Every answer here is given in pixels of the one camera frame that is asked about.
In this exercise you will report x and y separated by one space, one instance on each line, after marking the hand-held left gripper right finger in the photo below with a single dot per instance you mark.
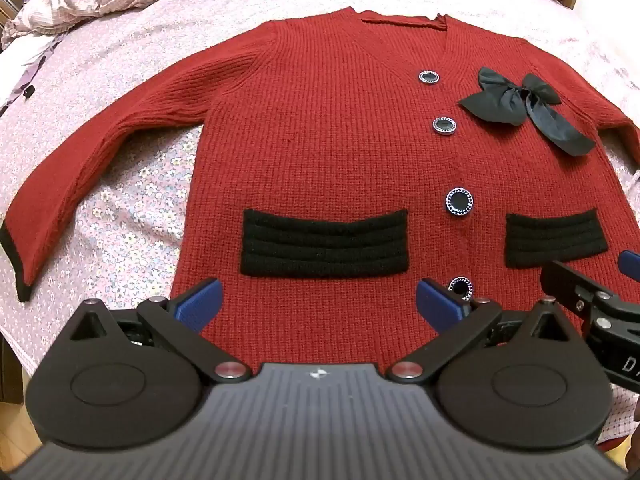
440 305

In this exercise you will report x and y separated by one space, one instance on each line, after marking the pale lilac pillow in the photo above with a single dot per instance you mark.
32 70

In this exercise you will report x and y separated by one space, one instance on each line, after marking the pink floral bed sheet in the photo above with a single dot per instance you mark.
125 200

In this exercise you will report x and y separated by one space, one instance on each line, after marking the red knit cardigan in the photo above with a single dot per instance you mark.
325 160

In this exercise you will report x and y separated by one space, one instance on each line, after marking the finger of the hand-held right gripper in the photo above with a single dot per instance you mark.
565 285
631 262

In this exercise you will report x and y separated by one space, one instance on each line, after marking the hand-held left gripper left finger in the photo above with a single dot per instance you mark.
197 305

